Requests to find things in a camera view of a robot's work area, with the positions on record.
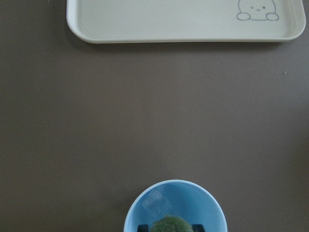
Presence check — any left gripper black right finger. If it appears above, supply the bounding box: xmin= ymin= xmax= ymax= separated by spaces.
xmin=192 ymin=224 xmax=205 ymax=232

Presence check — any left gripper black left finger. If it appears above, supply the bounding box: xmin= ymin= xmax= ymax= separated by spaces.
xmin=137 ymin=224 xmax=150 ymax=232

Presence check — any red strawberry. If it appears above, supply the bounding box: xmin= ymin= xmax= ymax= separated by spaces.
xmin=150 ymin=215 xmax=193 ymax=232

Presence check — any clear ice cube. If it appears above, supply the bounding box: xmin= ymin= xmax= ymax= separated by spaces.
xmin=141 ymin=189 xmax=172 ymax=217

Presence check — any light blue plastic cup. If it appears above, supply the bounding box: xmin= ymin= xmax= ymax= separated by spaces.
xmin=124 ymin=179 xmax=228 ymax=232

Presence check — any cream rabbit tray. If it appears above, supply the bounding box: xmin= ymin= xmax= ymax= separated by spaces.
xmin=66 ymin=0 xmax=307 ymax=44

